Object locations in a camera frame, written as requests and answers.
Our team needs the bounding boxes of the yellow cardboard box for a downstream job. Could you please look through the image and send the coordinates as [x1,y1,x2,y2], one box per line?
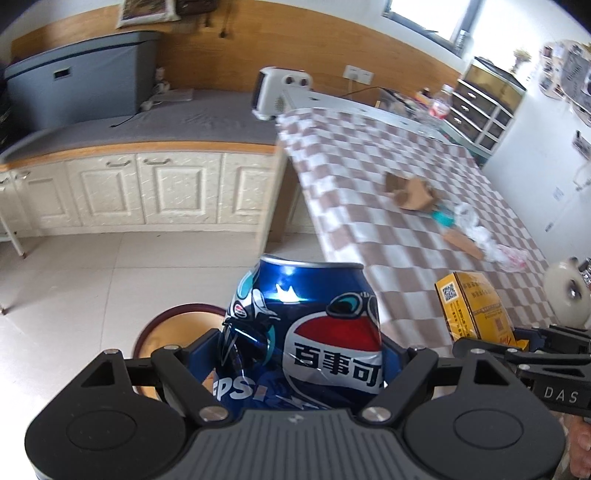
[435,272,529,349]

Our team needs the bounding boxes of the crushed blue Pepsi can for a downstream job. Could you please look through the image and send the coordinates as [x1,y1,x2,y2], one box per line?
[213,255,384,412]

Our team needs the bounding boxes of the white red plastic bag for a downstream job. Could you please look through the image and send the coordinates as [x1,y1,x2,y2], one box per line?
[487,244,530,272]

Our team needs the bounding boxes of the teal round lid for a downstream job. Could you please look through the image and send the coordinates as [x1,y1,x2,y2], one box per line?
[431,209,456,228]

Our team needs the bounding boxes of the clear white plastic bag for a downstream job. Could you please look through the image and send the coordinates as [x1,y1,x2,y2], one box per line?
[454,203,495,253]

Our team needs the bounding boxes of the torn brown cardboard piece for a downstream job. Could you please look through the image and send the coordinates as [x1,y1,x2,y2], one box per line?
[385,172,442,212]

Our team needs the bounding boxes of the wooden piece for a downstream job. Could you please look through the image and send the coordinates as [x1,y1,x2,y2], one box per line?
[443,229,484,261]

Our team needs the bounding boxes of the round tan trash bin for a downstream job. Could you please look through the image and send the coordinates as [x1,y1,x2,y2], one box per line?
[132,302,228,402]

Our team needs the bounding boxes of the person's right hand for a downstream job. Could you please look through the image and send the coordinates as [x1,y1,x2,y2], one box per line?
[554,414,591,479]

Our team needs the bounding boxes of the checkered brown white tablecloth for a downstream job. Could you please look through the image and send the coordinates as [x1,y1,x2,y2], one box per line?
[274,107,562,361]

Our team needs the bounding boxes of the cream cabinet bench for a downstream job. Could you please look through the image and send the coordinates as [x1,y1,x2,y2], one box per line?
[1,141,279,237]

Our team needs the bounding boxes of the white drawer organizer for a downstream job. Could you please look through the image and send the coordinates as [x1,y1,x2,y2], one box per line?
[446,79,515,156]

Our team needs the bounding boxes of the clear water bottle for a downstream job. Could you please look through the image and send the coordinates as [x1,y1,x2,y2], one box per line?
[428,84,454,124]

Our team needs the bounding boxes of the grey storage box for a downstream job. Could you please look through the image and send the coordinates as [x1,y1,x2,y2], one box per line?
[4,30,161,131]

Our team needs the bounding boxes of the glass fish tank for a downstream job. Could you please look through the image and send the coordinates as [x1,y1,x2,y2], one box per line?
[463,56,527,113]

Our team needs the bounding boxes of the dark framed window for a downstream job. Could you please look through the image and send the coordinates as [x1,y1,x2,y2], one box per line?
[383,0,483,57]

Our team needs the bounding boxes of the white wall socket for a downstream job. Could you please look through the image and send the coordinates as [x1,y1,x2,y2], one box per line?
[342,65,374,85]

